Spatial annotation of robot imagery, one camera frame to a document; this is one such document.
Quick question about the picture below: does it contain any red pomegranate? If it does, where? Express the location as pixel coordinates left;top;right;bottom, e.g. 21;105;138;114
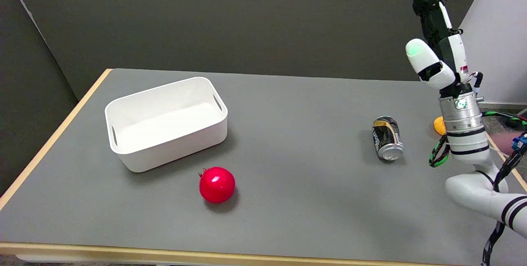
198;166;236;204

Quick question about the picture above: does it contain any black chair base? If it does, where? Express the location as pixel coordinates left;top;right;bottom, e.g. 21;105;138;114
506;109;527;131

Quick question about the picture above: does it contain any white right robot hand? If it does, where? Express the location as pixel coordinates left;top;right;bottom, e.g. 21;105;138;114
405;0;473;97

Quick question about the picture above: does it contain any black drink can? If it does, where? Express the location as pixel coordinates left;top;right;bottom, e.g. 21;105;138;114
372;116;405;161

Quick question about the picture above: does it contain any white plastic bin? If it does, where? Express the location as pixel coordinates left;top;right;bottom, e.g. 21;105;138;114
105;77;229;173

